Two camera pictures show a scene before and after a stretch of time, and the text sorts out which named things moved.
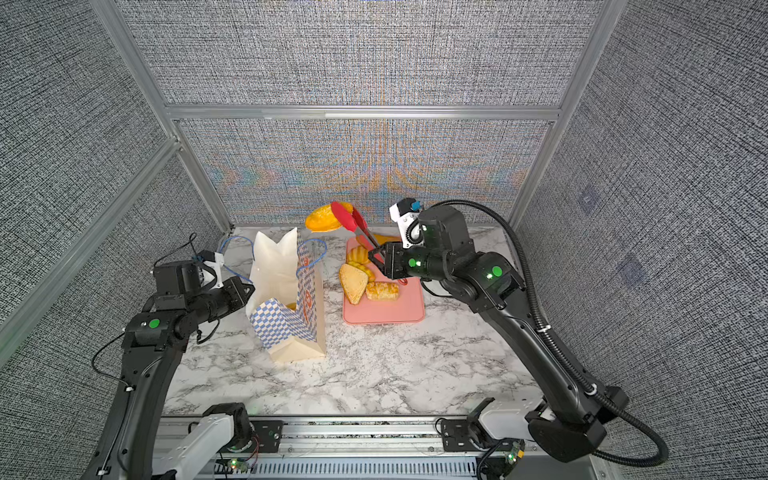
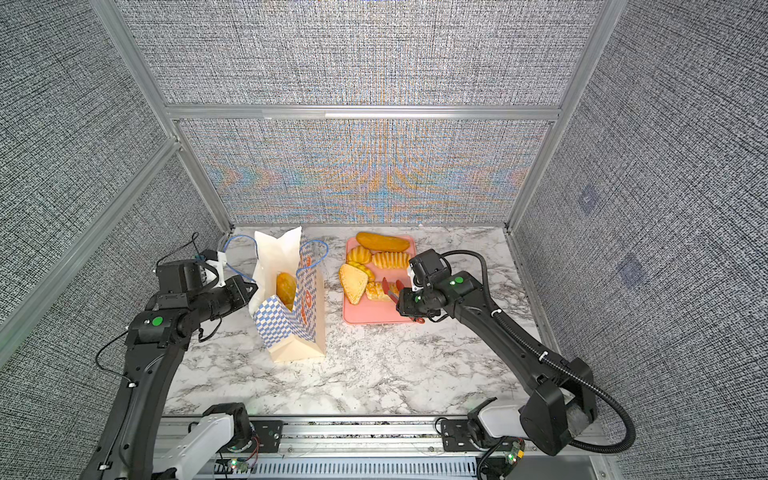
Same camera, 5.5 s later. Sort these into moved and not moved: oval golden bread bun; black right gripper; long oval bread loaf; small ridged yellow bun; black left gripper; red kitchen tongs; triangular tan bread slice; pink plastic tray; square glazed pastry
Moved: black right gripper; red kitchen tongs; oval golden bread bun
Not moved: triangular tan bread slice; long oval bread loaf; square glazed pastry; small ridged yellow bun; pink plastic tray; black left gripper
